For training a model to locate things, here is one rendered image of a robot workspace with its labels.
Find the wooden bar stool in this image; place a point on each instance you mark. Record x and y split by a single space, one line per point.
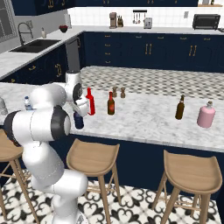
93 159
191 175
8 151

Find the navy lower cupboard run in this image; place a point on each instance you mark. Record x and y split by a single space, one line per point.
163 51

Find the white soap dispenser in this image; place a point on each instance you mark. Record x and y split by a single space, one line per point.
43 33

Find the pink bottle with cork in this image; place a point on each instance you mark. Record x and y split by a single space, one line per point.
206 116

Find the small clear water bottle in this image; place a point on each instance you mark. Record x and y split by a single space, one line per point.
27 105

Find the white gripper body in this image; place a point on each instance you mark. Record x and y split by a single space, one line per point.
83 106

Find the brown pepper shaker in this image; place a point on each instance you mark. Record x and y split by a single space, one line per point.
122 93
114 92

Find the navy cupboard run under sink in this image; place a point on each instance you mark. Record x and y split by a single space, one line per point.
43 68

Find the red plastic bottle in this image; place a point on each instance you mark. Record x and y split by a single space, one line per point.
91 103

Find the knife block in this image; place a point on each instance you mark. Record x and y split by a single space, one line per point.
120 22

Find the window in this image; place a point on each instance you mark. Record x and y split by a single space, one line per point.
5 20

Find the dark bowl with red fruit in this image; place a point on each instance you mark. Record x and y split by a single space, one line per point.
63 28

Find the rail with hanging tools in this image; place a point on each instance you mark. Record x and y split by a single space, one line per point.
139 14

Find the brown bottle with red cap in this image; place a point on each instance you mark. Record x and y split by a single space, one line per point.
110 105

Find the navy upper cupboard run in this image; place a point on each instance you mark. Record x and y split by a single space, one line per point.
40 5

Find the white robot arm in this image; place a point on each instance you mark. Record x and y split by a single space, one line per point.
43 128

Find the grey dishwasher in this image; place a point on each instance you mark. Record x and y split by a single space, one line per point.
72 54

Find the black toaster oven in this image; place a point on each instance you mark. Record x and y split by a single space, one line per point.
206 22

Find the black tap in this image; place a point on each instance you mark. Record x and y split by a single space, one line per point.
21 33

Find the navy island front panel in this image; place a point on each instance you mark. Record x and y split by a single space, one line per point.
140 163

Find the brown glass bottle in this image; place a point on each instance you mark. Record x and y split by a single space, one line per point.
180 110

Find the wooden wall shelf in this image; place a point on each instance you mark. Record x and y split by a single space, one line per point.
210 5

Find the black sink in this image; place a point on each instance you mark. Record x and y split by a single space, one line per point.
36 46

